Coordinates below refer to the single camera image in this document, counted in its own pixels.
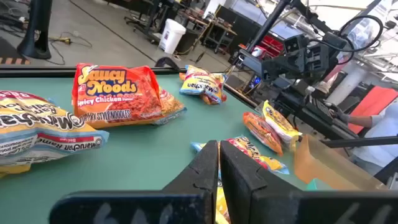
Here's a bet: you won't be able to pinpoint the black desk crossbar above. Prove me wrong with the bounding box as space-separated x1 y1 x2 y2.
320 134 398 149

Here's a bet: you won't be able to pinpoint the white pillar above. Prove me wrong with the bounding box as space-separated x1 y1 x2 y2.
325 65 368 106

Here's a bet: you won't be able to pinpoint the red storage bins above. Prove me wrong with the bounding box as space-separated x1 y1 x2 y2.
257 34 284 59

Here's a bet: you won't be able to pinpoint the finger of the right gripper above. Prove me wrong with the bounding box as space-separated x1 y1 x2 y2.
238 49 265 63
239 61 266 77

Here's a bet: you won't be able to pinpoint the black keyboard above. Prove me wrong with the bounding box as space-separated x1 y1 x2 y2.
306 95 336 126

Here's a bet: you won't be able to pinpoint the yellow creamy chicken noodle pack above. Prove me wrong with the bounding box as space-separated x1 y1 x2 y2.
215 179 231 224
262 99 303 152

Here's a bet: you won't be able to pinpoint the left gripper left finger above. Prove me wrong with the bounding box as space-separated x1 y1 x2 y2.
49 139 219 224

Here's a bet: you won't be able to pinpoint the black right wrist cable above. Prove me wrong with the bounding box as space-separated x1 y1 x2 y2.
338 14 386 54

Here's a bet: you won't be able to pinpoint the red snack packets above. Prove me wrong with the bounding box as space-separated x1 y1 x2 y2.
0 74 312 224

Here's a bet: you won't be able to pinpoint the red board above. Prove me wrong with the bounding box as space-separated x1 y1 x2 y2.
347 85 398 135

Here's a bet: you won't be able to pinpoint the amber plastic bin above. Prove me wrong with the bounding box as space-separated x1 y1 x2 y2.
294 133 388 191

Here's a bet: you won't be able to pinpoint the white trash bin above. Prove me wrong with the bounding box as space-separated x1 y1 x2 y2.
157 17 187 55

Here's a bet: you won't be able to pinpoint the white-red snack packets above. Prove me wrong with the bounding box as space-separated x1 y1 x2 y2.
179 64 228 105

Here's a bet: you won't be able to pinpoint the black cabinet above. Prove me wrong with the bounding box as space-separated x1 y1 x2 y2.
214 4 264 52

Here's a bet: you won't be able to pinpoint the person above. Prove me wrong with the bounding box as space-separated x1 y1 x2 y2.
349 98 398 177

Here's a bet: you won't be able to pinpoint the black desk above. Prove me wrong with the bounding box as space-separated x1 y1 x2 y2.
298 90 361 141

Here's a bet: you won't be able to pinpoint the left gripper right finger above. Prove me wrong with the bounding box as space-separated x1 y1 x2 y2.
220 140 398 224

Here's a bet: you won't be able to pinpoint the black floor stand base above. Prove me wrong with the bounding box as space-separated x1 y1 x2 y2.
17 0 53 60

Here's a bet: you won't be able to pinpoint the wooden top workbench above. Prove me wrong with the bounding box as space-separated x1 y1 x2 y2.
201 19 239 55

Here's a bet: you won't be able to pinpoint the small blue-lit electronic box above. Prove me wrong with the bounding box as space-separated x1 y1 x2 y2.
248 73 264 90

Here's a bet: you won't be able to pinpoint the person's forearm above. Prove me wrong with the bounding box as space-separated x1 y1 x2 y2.
348 113 385 129

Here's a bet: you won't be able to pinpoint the black hazard-striped floor mat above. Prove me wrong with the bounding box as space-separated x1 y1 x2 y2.
0 36 32 66

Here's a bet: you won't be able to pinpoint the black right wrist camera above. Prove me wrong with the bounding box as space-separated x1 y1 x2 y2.
282 33 309 54

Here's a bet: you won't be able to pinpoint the black frame pole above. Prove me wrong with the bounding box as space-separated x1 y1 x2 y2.
244 0 295 53

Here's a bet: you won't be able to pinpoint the yellow floor cable plug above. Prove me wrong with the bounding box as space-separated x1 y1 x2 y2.
46 30 93 67

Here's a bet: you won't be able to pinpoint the person's hand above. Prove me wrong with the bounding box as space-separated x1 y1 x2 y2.
328 108 351 124

